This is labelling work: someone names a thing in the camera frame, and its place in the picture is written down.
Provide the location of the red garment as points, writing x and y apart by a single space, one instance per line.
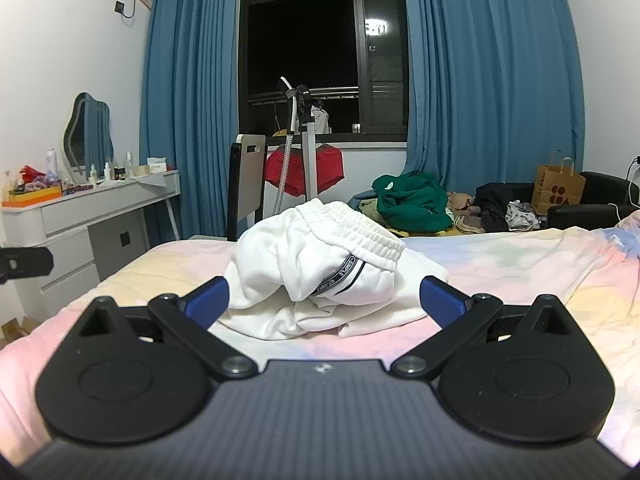
330 170

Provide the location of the beige backed chair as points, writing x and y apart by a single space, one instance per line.
250 170

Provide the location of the wavy framed mirror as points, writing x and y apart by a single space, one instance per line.
95 130

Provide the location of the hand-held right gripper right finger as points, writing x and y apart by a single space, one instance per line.
442 300

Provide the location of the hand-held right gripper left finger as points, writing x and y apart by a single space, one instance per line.
210 297

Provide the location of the cardboard box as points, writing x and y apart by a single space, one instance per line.
15 332

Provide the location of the white vanity desk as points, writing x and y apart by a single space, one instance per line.
75 215

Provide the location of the black wall socket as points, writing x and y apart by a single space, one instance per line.
120 7

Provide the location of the brown paper bag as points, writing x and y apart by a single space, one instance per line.
557 187

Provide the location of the green garment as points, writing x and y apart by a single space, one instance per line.
415 200

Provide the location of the orange box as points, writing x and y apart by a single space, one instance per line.
30 197

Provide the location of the pastel tie-dye quilt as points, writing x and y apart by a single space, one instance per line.
525 270

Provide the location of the white tissue box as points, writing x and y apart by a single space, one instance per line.
156 166

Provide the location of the white pants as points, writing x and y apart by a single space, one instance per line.
325 260

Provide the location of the black sofa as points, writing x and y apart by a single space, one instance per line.
600 185

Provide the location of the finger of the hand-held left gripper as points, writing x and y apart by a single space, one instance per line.
25 262

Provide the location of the blue curtain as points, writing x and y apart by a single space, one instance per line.
190 100
490 70

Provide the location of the black garment pile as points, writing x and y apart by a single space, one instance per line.
495 202

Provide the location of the yellow cloth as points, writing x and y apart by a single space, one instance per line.
425 231

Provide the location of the white hanging garment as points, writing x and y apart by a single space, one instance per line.
320 119

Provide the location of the dark framed window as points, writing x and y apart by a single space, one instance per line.
300 35

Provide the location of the white patterned garment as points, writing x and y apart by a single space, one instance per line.
520 215

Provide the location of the garment steamer stand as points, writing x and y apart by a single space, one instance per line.
310 160

